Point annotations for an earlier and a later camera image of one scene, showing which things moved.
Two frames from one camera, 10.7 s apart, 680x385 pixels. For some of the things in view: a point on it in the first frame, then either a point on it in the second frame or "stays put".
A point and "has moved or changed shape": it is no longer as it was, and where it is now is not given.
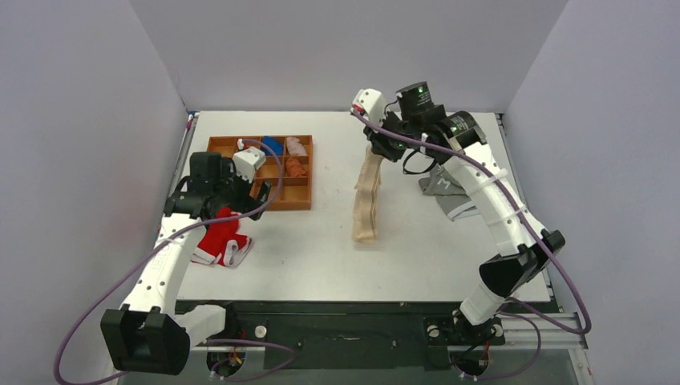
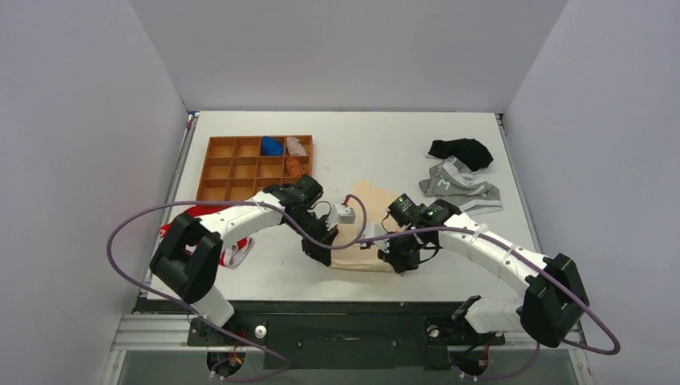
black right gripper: x=382 y=143 → x=400 y=253
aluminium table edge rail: x=191 y=124 stays put
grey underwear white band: x=450 y=194 stays put
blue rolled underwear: x=274 y=144 stays put
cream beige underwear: x=366 y=199 has moved or changed shape
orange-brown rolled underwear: x=295 y=169 stays put
